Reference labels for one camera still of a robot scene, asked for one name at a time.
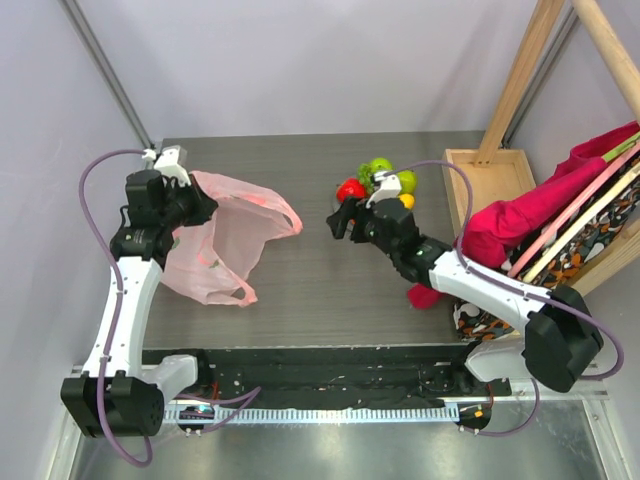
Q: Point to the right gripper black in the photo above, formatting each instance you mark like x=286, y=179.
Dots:
x=358, y=228

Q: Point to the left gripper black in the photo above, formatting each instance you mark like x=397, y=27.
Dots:
x=197, y=196

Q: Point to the pink plastic bag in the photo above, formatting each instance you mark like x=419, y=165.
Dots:
x=211, y=263

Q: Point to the green pear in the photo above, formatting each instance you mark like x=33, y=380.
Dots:
x=408, y=181

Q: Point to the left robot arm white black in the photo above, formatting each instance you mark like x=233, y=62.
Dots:
x=114, y=390

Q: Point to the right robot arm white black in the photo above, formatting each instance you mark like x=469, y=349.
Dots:
x=557, y=341

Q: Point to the grey plate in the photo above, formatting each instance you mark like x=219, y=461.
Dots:
x=335, y=205

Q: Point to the green grapes bunch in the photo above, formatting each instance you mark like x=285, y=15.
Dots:
x=364, y=176

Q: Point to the green apple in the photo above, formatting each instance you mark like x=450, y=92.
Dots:
x=380, y=164

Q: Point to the magenta cloth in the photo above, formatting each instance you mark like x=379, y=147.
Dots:
x=492, y=233

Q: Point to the patterned black orange cloth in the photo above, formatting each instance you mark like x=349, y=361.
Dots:
x=514, y=254

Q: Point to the cream hanger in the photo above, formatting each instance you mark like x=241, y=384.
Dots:
x=589, y=230

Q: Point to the wooden round pole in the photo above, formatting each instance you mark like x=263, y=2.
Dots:
x=619, y=63

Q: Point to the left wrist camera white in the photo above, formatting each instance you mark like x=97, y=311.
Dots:
x=170, y=162

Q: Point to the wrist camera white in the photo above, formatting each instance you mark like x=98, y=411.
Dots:
x=386, y=185
x=170, y=162

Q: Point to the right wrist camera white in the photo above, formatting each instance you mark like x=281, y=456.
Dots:
x=386, y=185

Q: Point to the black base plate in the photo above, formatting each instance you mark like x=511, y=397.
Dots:
x=339, y=378

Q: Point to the white slotted cable duct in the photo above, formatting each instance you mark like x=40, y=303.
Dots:
x=185, y=414

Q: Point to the aluminium frame rail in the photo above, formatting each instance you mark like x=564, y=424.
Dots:
x=93, y=47

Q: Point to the wooden upright post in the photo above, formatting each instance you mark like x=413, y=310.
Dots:
x=532, y=45

